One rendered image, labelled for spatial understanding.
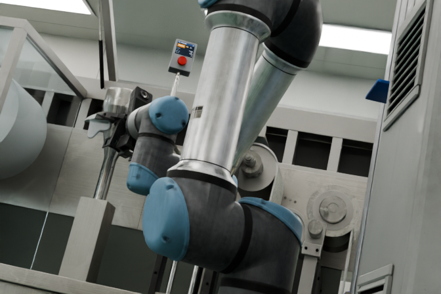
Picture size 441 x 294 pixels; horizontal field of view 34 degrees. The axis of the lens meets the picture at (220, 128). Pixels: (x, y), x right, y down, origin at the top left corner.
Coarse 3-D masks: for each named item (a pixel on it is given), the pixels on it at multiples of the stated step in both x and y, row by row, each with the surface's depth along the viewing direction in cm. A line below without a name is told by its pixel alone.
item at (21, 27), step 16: (0, 16) 215; (16, 32) 213; (32, 32) 218; (16, 48) 211; (48, 48) 230; (16, 64) 212; (64, 64) 244; (0, 80) 208; (0, 96) 206; (0, 112) 207
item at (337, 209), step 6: (330, 198) 203; (336, 198) 203; (324, 204) 203; (330, 204) 203; (336, 204) 203; (342, 204) 202; (330, 210) 202; (336, 210) 202; (342, 210) 201; (324, 216) 202; (330, 216) 201; (336, 216) 201; (342, 216) 201; (330, 222) 202; (336, 222) 202
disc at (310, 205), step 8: (320, 192) 206; (344, 192) 205; (312, 200) 206; (352, 200) 204; (312, 216) 204; (320, 216) 204; (352, 224) 202; (328, 232) 202; (336, 232) 202; (344, 232) 201
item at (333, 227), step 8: (328, 192) 205; (336, 192) 205; (320, 200) 205; (344, 200) 204; (312, 208) 205; (352, 208) 203; (352, 216) 202; (328, 224) 202; (336, 224) 202; (344, 224) 202; (328, 240) 217; (336, 240) 215; (344, 240) 219
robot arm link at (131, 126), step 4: (132, 112) 152; (132, 116) 150; (128, 120) 151; (132, 120) 149; (128, 124) 151; (132, 124) 149; (128, 128) 151; (132, 128) 149; (132, 132) 150; (136, 132) 148; (136, 136) 150
